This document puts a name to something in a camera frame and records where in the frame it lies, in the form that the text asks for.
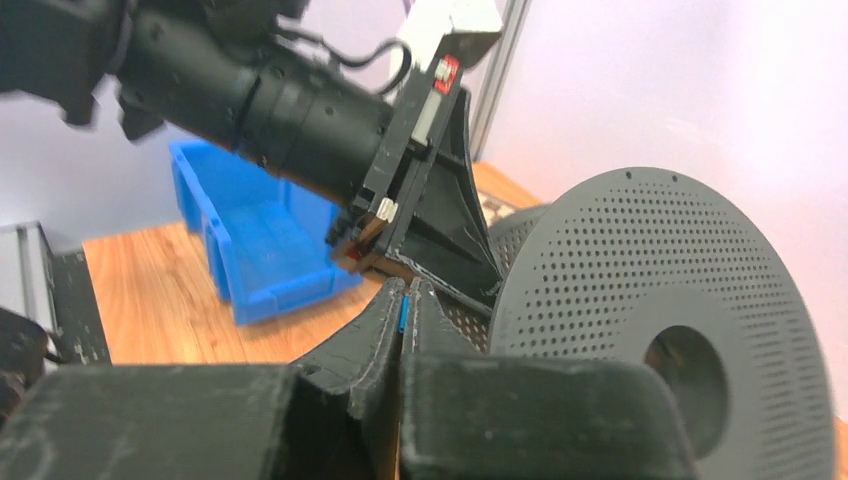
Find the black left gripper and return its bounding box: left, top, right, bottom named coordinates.
left=328, top=56, right=503, bottom=315

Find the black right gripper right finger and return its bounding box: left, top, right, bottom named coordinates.
left=399, top=279, right=696, bottom=479

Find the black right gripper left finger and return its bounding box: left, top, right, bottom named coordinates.
left=1, top=279, right=405, bottom=479

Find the black perforated cable spool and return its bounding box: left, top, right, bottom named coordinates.
left=443, top=167, right=838, bottom=479

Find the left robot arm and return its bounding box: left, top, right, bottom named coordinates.
left=1, top=1, right=503, bottom=314

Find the wooden chessboard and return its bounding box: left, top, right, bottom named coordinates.
left=478, top=192, right=518, bottom=226

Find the blue plastic bin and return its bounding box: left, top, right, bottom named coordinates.
left=170, top=141, right=362, bottom=326

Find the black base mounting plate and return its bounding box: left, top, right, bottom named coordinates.
left=0, top=248, right=114, bottom=425

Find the aluminium frame rail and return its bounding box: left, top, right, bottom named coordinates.
left=1, top=222, right=57, bottom=331

